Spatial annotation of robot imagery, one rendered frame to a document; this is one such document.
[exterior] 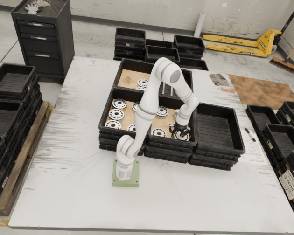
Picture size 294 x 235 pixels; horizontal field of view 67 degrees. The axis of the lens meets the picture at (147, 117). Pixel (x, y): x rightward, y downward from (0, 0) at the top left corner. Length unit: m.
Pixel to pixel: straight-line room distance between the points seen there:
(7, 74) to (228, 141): 2.11
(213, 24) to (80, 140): 3.98
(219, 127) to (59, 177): 1.11
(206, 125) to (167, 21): 3.39
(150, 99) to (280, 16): 4.65
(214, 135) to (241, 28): 3.83
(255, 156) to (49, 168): 1.40
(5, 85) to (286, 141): 2.78
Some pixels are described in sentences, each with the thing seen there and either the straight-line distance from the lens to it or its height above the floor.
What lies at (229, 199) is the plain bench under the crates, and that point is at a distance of 1.53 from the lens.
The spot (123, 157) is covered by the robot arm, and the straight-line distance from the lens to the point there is 1.18.
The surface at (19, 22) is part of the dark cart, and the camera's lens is 2.83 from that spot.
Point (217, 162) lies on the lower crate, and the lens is 1.55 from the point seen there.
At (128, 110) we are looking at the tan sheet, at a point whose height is 0.83.
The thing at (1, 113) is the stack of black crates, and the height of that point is 0.38.
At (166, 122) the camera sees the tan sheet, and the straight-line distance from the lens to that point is 1.56.
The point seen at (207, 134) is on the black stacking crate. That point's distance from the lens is 1.59.
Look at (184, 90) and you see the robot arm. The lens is 1.07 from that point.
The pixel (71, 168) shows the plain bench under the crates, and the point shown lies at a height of 0.70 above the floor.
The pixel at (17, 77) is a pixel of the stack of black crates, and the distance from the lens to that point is 2.55.
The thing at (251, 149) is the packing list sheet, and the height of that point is 0.70.
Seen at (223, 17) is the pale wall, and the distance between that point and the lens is 4.99.
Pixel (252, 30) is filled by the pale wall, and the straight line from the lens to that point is 5.32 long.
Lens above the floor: 1.93
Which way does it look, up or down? 45 degrees down
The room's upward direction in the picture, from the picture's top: 12 degrees clockwise
